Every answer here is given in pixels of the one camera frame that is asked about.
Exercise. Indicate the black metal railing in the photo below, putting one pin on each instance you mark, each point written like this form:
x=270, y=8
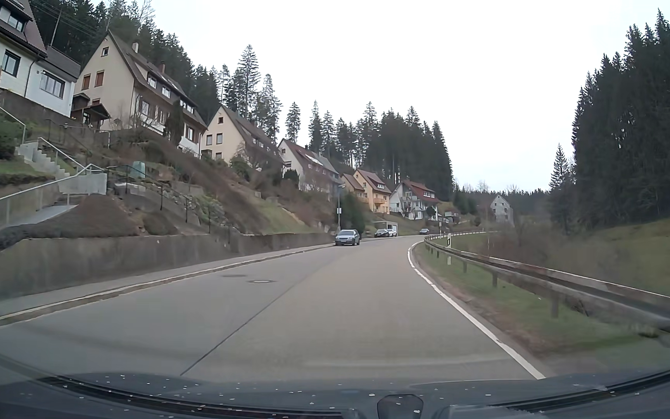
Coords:
x=160, y=189

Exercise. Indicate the marker post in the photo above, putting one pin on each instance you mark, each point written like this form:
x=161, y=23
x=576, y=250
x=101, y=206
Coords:
x=449, y=244

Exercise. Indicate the grassy slope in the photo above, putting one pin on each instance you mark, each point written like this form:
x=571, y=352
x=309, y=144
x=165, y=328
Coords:
x=631, y=256

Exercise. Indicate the silver car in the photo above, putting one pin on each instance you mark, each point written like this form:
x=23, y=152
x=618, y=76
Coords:
x=347, y=237

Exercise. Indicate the white house with dark roof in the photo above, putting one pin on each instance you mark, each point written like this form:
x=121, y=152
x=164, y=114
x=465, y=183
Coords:
x=6, y=58

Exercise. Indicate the cream house with gabled roof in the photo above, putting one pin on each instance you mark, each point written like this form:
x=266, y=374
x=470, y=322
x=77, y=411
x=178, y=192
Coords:
x=233, y=138

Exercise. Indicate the white house with red roof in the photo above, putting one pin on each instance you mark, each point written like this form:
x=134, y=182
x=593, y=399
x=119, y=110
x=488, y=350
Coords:
x=412, y=201

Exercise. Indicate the metal guard rail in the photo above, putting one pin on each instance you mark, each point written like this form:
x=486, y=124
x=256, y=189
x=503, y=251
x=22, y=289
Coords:
x=567, y=285

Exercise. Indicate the cream house with brown roof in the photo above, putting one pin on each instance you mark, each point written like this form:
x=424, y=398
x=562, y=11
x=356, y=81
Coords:
x=131, y=87

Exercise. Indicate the dark car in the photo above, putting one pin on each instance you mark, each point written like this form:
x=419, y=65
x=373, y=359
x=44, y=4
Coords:
x=381, y=233

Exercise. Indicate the grass verge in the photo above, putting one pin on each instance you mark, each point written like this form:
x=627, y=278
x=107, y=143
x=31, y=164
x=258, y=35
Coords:
x=521, y=314

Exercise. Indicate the lamp post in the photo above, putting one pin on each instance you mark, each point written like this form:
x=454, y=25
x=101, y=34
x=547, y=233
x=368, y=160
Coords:
x=339, y=206

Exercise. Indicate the concrete retaining wall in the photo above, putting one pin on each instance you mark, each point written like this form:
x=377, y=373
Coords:
x=108, y=259

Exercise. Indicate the car's own bonnet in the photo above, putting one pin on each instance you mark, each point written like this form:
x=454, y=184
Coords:
x=335, y=395

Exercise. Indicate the road markings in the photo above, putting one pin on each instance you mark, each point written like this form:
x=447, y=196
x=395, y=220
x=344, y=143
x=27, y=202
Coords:
x=467, y=315

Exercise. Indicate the grassy hillside bank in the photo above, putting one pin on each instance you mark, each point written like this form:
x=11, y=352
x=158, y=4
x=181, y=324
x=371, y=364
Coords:
x=230, y=198

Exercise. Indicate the conifer wood on hilltop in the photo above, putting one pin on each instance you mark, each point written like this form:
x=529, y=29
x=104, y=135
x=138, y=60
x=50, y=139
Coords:
x=288, y=105

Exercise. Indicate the concrete stairs with railing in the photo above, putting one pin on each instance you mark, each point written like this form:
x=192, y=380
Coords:
x=50, y=166

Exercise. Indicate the white house with grey roof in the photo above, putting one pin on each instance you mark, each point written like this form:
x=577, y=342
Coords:
x=307, y=167

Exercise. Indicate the grey pavement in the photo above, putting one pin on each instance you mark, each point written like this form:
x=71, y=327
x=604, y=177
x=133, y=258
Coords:
x=137, y=280

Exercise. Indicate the grey asphalt road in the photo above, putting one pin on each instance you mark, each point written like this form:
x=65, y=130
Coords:
x=335, y=314

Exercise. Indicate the dark conifer wood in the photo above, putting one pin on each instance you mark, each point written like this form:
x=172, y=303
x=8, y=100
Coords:
x=637, y=128

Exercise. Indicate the orange house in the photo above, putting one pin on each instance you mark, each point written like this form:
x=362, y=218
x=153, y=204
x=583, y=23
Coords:
x=373, y=191

